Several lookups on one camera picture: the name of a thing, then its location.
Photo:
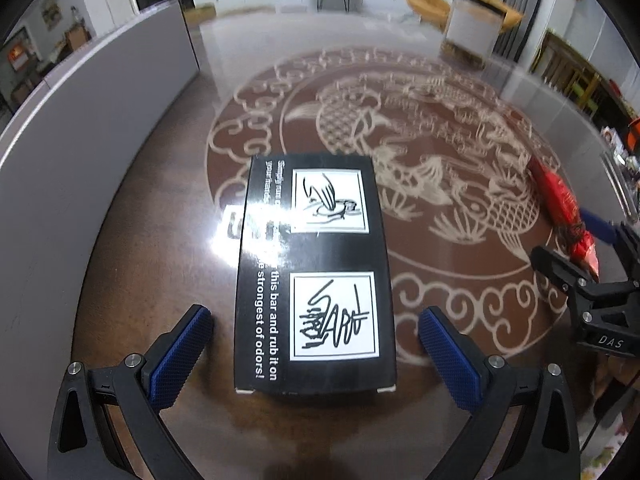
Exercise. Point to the red wall poster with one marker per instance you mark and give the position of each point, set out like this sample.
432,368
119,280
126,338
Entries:
19,55

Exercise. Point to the person's right hand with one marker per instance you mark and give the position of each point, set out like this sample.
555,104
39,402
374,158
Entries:
617,377

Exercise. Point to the red snack packet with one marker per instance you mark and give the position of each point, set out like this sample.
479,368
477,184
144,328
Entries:
560,200

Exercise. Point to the wooden dining furniture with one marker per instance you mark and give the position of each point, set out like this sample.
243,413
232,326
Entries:
67,42

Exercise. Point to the brown fish-patterned desktop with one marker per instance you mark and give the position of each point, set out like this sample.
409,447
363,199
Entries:
450,185

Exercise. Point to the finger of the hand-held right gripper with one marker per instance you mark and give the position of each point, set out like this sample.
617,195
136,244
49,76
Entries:
600,225
557,266

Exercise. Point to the printed blanket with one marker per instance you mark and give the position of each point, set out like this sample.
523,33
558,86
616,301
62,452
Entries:
605,460

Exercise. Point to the wooden framed furniture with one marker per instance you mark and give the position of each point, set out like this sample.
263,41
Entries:
575,72

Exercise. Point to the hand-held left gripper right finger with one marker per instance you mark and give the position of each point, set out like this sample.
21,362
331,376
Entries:
450,365

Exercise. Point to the white storage box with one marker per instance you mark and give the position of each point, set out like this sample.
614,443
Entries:
100,160

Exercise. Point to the grey curtain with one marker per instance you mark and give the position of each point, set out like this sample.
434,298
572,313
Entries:
527,5

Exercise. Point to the framed wall picture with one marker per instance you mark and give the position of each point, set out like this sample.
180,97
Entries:
50,10

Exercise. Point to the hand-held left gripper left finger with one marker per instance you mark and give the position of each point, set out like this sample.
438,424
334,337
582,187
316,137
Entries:
180,355

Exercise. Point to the black box white pictures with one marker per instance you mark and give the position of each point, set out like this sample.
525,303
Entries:
330,255

